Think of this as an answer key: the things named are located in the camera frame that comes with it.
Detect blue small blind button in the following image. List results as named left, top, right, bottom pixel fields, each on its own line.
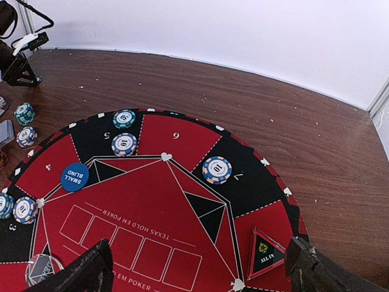
left=60, top=162, right=89, bottom=192

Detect green chips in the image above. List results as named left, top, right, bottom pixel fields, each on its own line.
left=0, top=193, right=15, bottom=220
left=112, top=109, right=136, bottom=129

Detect right aluminium frame post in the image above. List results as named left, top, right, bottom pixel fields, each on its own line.
left=367, top=78, right=389, bottom=119

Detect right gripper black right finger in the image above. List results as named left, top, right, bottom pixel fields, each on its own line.
left=284, top=237, right=386, bottom=292

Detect green white chip stack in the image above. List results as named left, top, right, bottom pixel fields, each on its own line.
left=14, top=102, right=36, bottom=126

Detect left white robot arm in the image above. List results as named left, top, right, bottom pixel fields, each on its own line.
left=1, top=1, right=42, bottom=88

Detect blue playing card deck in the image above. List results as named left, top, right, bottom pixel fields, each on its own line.
left=0, top=120, right=15, bottom=148

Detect red black chip stack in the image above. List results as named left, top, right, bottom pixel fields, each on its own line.
left=0, top=150, right=8, bottom=170

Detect triangular all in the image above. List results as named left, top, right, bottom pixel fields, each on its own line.
left=247, top=226, right=286, bottom=280

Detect aluminium poker case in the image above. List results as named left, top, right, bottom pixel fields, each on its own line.
left=0, top=97, right=9, bottom=116

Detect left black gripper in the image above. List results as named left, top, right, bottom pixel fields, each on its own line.
left=1, top=41, right=37, bottom=87

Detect round red black poker mat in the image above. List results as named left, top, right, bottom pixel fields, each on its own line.
left=1, top=109, right=308, bottom=291

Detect white chips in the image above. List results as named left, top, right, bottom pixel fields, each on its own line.
left=202, top=156, right=232, bottom=185
left=111, top=133, right=138, bottom=157
left=13, top=196, right=38, bottom=224

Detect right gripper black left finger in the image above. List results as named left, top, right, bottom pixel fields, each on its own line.
left=26, top=238, right=114, bottom=292

